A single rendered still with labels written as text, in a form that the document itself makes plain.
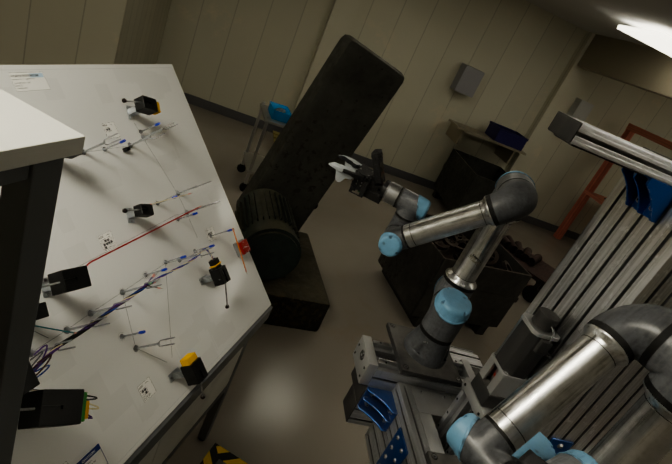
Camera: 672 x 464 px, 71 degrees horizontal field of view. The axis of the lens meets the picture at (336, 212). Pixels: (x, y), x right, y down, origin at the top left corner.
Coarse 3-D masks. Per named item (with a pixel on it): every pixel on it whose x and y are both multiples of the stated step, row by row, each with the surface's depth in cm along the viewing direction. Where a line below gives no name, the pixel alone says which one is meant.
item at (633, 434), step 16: (656, 352) 83; (656, 368) 84; (656, 384) 83; (640, 400) 87; (656, 400) 83; (624, 416) 90; (640, 416) 86; (656, 416) 84; (608, 432) 92; (624, 432) 88; (640, 432) 85; (656, 432) 84; (592, 448) 95; (608, 448) 90; (624, 448) 87; (640, 448) 85; (656, 448) 84
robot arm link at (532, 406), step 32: (608, 320) 88; (640, 320) 86; (576, 352) 87; (608, 352) 86; (640, 352) 85; (544, 384) 86; (576, 384) 85; (512, 416) 84; (544, 416) 84; (480, 448) 83; (512, 448) 83
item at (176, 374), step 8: (200, 360) 137; (176, 368) 141; (184, 368) 134; (192, 368) 134; (200, 368) 136; (168, 376) 137; (176, 376) 138; (184, 376) 135; (192, 376) 134; (200, 376) 135; (192, 384) 135
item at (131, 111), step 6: (144, 96) 146; (138, 102) 145; (144, 102) 146; (150, 102) 148; (156, 102) 150; (132, 108) 150; (138, 108) 146; (144, 108) 146; (150, 108) 147; (156, 108) 150; (132, 114) 151; (150, 114) 151
